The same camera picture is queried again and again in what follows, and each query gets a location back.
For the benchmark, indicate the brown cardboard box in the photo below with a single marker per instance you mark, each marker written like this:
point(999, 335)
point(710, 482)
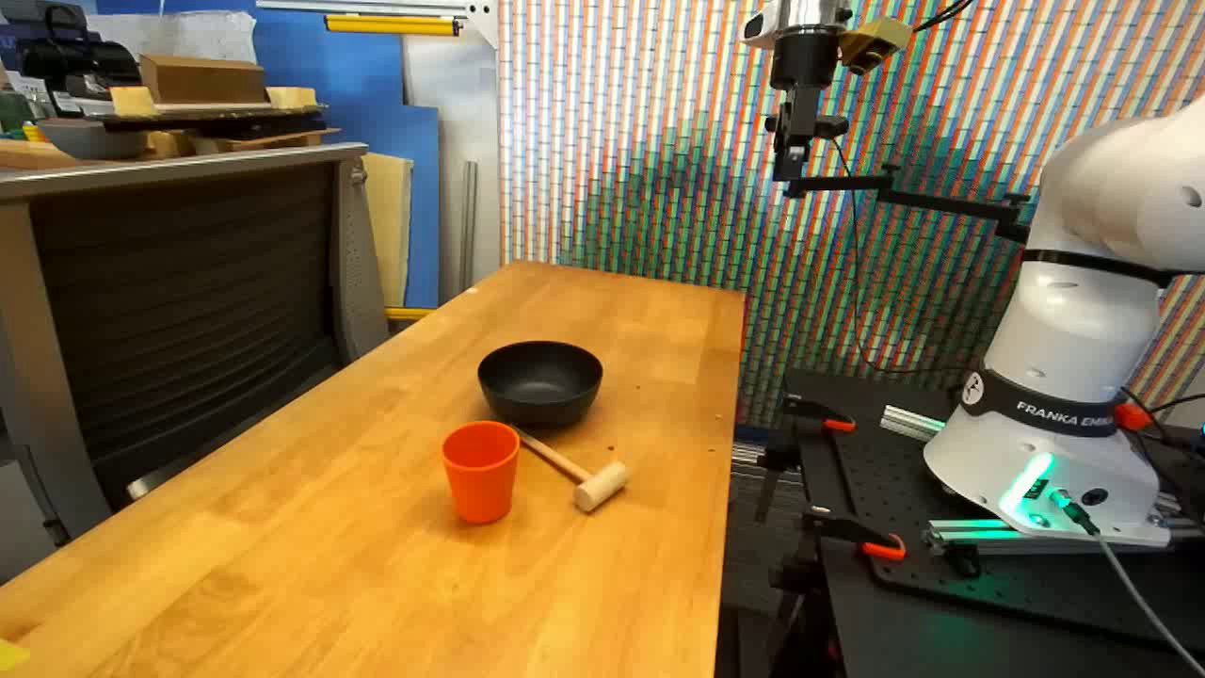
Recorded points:
point(200, 75)

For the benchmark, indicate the silver aluminium bar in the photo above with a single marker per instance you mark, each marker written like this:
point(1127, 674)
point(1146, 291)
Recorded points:
point(908, 421)

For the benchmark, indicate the black bag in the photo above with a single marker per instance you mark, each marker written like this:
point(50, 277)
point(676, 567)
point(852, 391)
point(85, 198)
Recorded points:
point(76, 48)

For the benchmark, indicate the black bowl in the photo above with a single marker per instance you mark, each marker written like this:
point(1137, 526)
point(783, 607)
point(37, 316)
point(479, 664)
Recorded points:
point(541, 382)

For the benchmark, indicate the small wooden mallet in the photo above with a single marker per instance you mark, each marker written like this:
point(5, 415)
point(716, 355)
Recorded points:
point(598, 482)

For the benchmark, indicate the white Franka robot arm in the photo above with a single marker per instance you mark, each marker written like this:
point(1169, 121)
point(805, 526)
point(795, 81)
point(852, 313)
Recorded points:
point(1079, 326)

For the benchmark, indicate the orange plastic cup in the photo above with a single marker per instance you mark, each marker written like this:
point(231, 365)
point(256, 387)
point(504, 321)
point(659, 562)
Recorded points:
point(479, 474)

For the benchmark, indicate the blue board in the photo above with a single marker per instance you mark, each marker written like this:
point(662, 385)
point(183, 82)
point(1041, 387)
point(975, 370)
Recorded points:
point(379, 113)

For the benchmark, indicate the yellow bar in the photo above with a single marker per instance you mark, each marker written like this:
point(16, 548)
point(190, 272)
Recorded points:
point(390, 23)

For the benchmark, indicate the red connector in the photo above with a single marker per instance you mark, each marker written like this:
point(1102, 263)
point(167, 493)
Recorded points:
point(1134, 415)

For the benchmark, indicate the light wooden board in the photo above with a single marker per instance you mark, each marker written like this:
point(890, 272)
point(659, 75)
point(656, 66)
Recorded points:
point(385, 226)

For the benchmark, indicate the black tripod stand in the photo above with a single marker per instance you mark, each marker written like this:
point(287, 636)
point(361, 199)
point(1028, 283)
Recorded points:
point(783, 567)

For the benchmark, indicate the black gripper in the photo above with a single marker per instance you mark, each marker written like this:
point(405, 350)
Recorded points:
point(802, 60)

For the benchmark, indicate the black articulated camera mount arm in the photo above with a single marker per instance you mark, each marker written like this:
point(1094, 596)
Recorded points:
point(926, 198)

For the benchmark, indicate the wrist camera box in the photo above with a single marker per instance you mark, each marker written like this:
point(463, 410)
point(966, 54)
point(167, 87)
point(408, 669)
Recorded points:
point(874, 43)

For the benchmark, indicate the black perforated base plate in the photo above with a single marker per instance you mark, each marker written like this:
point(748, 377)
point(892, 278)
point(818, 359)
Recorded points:
point(952, 613)

